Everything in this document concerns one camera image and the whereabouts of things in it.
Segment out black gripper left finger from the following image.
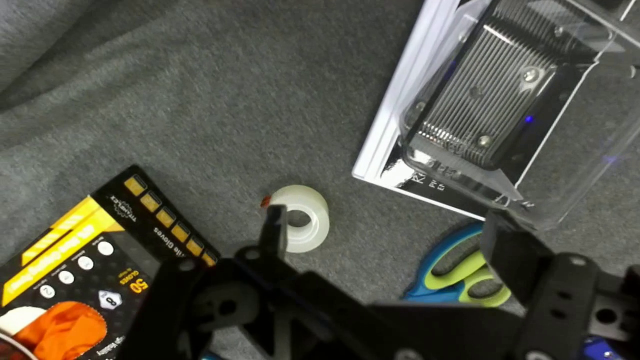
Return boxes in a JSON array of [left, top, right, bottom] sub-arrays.
[[228, 202, 317, 302]]

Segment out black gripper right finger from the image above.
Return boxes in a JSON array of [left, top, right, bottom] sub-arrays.
[[480, 210, 604, 360]]

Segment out green and blue scissors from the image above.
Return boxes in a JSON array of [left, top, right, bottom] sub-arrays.
[[400, 221, 516, 310]]

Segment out white tape roll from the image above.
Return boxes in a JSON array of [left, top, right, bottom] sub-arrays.
[[258, 182, 333, 255]]

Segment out clear plastic bowl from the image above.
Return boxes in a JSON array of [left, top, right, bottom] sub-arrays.
[[398, 0, 640, 234]]

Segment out black and yellow box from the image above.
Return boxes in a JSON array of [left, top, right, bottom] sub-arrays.
[[0, 163, 223, 360]]

